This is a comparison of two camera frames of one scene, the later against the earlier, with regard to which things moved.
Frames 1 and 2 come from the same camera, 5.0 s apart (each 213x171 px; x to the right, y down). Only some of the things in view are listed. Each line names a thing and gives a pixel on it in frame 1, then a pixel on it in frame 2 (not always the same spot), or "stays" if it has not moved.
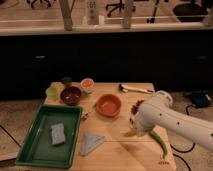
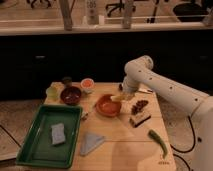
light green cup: [52, 93] stays
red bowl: [108, 105] stays
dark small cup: [67, 82] stays
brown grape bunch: [134, 108] stays
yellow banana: [132, 133] -> [118, 98]
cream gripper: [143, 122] -> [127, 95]
